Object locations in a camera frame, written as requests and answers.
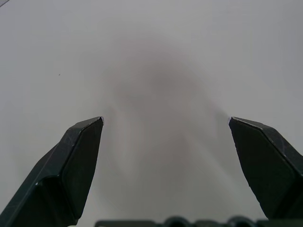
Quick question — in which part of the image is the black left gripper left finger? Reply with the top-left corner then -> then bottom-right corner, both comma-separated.
0,116 -> 105,227

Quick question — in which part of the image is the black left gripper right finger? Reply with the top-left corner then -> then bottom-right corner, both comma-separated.
227,116 -> 303,227

